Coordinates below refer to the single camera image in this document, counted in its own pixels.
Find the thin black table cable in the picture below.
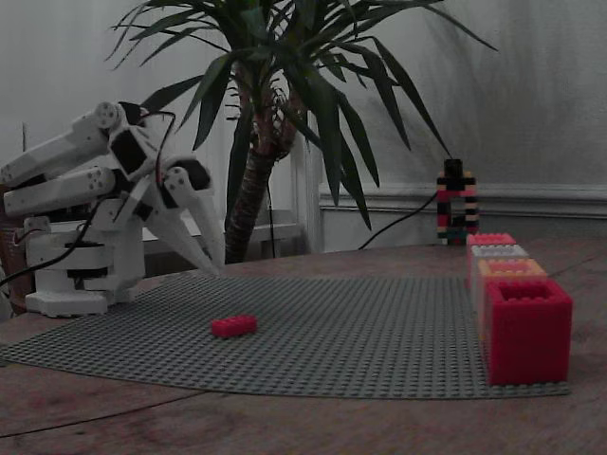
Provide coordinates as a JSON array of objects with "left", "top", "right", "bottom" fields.
[{"left": 0, "top": 388, "right": 210, "bottom": 440}]

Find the grey lego box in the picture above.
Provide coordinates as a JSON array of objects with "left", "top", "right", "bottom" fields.
[{"left": 469, "top": 244, "right": 530, "bottom": 314}]

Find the orange lego box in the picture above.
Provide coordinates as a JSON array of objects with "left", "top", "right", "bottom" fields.
[{"left": 476, "top": 258, "right": 549, "bottom": 342}]

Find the red black servo wire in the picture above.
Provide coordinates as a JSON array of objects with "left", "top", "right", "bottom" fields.
[{"left": 140, "top": 109, "right": 175, "bottom": 184}]

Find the red Lego brick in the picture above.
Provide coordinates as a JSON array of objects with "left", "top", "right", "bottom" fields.
[{"left": 211, "top": 314, "right": 259, "bottom": 338}]

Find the pink lego box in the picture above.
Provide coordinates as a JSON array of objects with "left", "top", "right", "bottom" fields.
[{"left": 466, "top": 232, "right": 517, "bottom": 285}]

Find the gray Lego baseplate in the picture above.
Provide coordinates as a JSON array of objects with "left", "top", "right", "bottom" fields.
[{"left": 0, "top": 273, "right": 572, "bottom": 398}]

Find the green yucca plant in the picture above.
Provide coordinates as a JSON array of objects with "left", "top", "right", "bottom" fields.
[{"left": 106, "top": 0, "right": 499, "bottom": 264}]

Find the red lego box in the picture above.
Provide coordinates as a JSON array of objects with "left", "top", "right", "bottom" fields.
[{"left": 486, "top": 279, "right": 574, "bottom": 386}]

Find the brown chair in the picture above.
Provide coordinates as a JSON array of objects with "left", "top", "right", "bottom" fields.
[{"left": 0, "top": 227, "right": 37, "bottom": 317}]

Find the multicolour Lego camera tower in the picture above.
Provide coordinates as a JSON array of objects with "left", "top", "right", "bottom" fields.
[{"left": 435, "top": 170, "right": 478, "bottom": 246}]

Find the black camera cable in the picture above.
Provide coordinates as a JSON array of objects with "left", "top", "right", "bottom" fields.
[{"left": 356, "top": 191, "right": 441, "bottom": 251}]

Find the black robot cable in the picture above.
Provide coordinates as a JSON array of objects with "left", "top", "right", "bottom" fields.
[{"left": 0, "top": 201, "right": 103, "bottom": 288}]

